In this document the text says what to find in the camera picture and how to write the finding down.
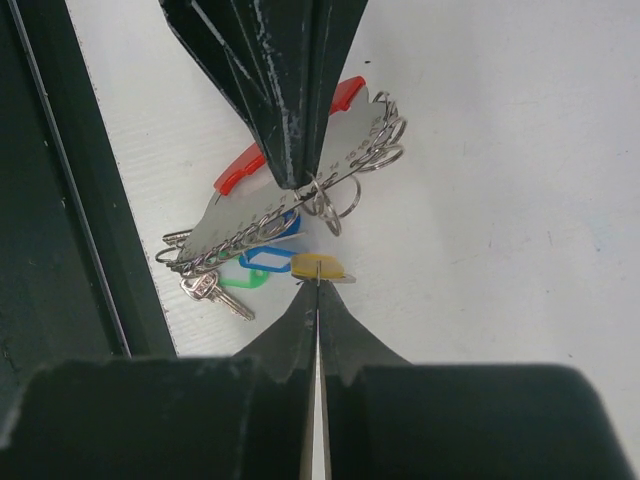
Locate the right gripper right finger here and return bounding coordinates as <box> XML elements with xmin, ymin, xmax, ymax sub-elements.
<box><xmin>317</xmin><ymin>281</ymin><xmax>634</xmax><ymax>479</ymax></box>

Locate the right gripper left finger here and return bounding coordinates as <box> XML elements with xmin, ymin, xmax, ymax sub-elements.
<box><xmin>1</xmin><ymin>285</ymin><xmax>319</xmax><ymax>479</ymax></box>

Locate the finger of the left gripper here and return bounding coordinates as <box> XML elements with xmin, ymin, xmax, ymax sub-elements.
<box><xmin>160</xmin><ymin>1</ymin><xmax>311</xmax><ymax>189</ymax></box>
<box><xmin>304</xmin><ymin>0</ymin><xmax>368</xmax><ymax>175</ymax></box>

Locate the key holder with red handle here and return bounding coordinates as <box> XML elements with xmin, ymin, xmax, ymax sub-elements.
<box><xmin>154</xmin><ymin>75</ymin><xmax>407</xmax><ymax>276</ymax></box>

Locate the yellow tagged key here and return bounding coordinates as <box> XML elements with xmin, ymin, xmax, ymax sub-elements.
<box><xmin>290</xmin><ymin>253</ymin><xmax>356</xmax><ymax>284</ymax></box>

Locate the plain silver key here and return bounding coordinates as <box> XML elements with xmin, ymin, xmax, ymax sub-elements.
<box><xmin>180</xmin><ymin>272</ymin><xmax>255</xmax><ymax>321</ymax></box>

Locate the green tagged key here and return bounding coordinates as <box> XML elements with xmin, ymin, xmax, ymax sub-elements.
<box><xmin>218</xmin><ymin>269</ymin><xmax>269</xmax><ymax>289</ymax></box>

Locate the blue tagged key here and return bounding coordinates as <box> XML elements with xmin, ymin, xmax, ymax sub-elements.
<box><xmin>238</xmin><ymin>246</ymin><xmax>295</xmax><ymax>273</ymax></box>

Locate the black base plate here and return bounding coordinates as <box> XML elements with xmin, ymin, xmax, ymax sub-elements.
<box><xmin>1</xmin><ymin>1</ymin><xmax>175</xmax><ymax>410</ymax></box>

